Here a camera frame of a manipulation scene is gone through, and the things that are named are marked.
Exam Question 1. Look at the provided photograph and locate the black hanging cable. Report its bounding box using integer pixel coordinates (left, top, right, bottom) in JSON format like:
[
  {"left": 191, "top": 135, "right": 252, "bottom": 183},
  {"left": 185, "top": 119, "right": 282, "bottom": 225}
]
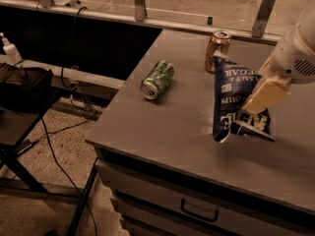
[{"left": 59, "top": 6, "right": 89, "bottom": 90}]

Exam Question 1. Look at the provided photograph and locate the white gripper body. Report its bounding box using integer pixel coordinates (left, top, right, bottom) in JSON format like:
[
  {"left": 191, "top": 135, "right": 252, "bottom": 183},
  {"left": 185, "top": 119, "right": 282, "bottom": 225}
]
[{"left": 259, "top": 28, "right": 315, "bottom": 84}]

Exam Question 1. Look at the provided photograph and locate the black floor cable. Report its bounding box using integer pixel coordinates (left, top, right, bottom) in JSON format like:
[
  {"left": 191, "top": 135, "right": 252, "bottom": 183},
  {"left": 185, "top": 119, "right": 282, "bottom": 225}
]
[{"left": 39, "top": 108, "right": 99, "bottom": 236}]

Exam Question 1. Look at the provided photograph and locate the black drawer handle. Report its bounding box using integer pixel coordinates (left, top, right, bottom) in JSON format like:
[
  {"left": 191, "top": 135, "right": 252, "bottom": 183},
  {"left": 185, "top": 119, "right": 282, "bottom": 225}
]
[{"left": 180, "top": 199, "right": 220, "bottom": 222}]

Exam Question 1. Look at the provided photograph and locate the blue chip bag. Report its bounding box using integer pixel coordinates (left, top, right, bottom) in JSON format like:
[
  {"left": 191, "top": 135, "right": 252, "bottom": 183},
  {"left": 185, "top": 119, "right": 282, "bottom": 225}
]
[{"left": 213, "top": 51, "right": 275, "bottom": 143}]

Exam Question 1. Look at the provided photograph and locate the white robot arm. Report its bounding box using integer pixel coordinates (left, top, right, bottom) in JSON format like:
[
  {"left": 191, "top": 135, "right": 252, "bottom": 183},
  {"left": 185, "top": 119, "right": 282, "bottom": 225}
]
[{"left": 241, "top": 11, "right": 315, "bottom": 115}]

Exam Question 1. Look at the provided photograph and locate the green soda can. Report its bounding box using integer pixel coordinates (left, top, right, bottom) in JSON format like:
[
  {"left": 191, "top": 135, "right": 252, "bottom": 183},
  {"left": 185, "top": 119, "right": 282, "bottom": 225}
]
[{"left": 140, "top": 60, "right": 174, "bottom": 100}]

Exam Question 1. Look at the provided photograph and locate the right metal bracket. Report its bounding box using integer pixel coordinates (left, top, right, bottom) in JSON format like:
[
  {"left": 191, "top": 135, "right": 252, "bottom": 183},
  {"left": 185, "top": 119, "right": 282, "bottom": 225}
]
[{"left": 252, "top": 0, "right": 276, "bottom": 38}]

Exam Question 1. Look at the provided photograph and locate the white spray bottle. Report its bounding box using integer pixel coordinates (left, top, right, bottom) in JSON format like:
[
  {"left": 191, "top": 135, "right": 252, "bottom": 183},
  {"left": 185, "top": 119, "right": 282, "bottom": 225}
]
[{"left": 0, "top": 32, "right": 23, "bottom": 64}]

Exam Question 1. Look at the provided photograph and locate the middle metal bracket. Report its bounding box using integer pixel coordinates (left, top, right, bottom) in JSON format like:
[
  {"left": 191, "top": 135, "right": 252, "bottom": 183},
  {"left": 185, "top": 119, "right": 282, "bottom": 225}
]
[{"left": 134, "top": 0, "right": 147, "bottom": 22}]

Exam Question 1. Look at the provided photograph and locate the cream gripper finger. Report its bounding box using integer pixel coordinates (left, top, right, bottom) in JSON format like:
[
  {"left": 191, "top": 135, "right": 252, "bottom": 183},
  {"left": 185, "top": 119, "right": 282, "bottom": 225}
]
[{"left": 241, "top": 75, "right": 291, "bottom": 115}]

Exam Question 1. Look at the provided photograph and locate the black side table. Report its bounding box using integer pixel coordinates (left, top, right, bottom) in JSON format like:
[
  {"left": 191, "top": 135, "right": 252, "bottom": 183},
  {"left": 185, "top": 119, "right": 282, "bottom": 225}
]
[{"left": 0, "top": 88, "right": 61, "bottom": 193}]

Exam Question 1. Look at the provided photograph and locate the grey drawer cabinet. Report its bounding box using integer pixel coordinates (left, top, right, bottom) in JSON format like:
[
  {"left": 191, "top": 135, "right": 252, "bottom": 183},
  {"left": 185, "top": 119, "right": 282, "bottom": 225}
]
[{"left": 88, "top": 30, "right": 315, "bottom": 236}]

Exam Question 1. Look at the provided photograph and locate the orange soda can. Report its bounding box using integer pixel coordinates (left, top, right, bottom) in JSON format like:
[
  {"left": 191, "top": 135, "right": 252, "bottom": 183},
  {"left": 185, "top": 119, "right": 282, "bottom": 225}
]
[{"left": 205, "top": 30, "right": 231, "bottom": 73}]

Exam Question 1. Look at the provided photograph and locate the black bag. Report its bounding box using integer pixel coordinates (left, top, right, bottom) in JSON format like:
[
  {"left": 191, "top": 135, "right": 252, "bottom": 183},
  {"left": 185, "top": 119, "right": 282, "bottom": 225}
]
[{"left": 0, "top": 63, "right": 53, "bottom": 112}]

